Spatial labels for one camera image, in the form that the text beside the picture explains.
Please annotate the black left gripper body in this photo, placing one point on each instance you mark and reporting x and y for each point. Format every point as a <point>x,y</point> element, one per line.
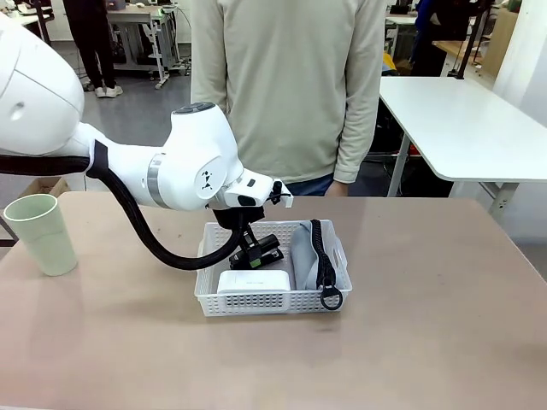
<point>233,218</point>

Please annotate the black stapler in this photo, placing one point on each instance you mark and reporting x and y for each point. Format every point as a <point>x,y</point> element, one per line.
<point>271,247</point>

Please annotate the white digital clock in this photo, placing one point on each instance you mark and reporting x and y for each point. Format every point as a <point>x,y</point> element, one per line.
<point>252,282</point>

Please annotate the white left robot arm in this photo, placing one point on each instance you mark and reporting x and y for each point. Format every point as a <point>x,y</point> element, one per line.
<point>184,171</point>

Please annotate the person right forearm beige sleeve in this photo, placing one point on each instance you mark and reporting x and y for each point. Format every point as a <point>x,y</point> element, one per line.
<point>207,77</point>

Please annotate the person left forearm beige sleeve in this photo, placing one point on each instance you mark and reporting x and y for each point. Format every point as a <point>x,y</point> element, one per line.
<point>357,136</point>

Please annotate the white perforated plastic basket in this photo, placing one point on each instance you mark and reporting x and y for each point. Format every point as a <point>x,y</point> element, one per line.
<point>312,301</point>

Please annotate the person left hand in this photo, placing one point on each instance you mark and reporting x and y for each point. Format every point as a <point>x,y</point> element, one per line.
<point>338,189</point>

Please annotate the grey fabric pouch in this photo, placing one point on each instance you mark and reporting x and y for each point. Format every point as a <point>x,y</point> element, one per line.
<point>303,256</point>

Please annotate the blue jeans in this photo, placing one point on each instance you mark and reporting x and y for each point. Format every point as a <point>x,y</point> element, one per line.
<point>307,188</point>

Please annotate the person torso beige sweater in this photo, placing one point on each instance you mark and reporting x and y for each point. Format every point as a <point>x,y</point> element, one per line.
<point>290,77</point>

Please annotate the pale green plastic cup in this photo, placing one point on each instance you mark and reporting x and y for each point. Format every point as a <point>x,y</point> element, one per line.
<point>42,239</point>

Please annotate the brown cardboard box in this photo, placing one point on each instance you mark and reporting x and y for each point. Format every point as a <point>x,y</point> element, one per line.
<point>42,185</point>

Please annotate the grey background workbench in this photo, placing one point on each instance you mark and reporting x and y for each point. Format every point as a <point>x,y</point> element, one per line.
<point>137,25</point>

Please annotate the background person in black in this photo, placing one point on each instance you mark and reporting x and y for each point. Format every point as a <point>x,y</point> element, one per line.
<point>96,42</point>

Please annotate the large white table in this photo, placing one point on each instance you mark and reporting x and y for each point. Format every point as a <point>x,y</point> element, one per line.
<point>453,128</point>

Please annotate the background person in blue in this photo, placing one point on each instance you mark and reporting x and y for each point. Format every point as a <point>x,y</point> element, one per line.
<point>436,38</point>

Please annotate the wooden background table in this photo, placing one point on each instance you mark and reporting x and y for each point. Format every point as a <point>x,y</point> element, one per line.
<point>457,49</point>

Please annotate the black slanted pole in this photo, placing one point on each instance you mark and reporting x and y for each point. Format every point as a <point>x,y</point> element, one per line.
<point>470,42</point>

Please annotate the tall cardboard box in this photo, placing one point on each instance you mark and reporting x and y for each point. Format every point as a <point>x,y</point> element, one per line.
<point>500,38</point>

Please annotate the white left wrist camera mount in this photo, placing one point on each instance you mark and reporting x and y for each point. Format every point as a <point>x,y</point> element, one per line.
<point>283,196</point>

